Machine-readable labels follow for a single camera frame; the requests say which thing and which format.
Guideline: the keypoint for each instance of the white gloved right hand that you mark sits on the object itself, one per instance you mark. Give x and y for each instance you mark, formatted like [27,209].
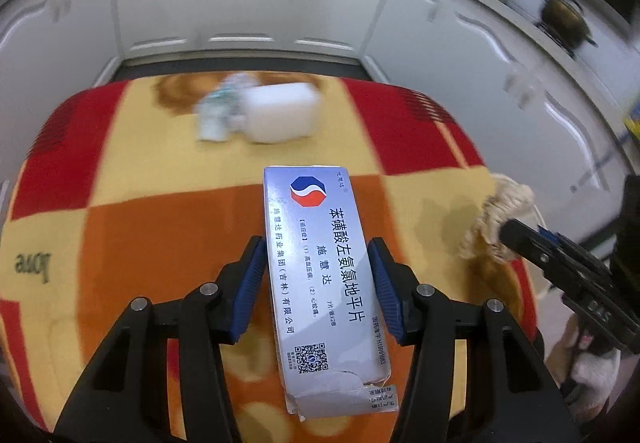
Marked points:
[594,375]

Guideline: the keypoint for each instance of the beige knitted rag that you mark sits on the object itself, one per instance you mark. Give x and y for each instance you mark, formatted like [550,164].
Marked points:
[510,200]

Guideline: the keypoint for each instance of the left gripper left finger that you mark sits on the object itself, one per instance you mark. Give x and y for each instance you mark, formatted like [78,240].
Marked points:
[122,396]

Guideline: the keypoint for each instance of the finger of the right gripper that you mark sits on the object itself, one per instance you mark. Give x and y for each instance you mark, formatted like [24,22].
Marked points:
[554,239]
[568,264]

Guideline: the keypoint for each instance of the black floor mat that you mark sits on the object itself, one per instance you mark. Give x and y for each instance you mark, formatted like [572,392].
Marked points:
[351,69]

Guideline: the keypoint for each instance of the bronze stock pot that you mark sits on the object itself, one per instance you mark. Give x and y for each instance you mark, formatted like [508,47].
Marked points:
[564,22]

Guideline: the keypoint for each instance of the white foam block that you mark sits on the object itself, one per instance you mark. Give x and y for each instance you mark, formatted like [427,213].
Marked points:
[277,113]

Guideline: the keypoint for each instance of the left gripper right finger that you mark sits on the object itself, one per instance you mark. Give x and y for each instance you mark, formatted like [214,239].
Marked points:
[474,375]

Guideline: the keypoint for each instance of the red yellow orange blanket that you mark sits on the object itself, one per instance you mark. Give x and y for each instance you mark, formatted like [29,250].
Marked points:
[118,198]

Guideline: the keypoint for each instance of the silver blue medicine box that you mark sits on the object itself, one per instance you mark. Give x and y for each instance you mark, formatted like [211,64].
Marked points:
[329,328]

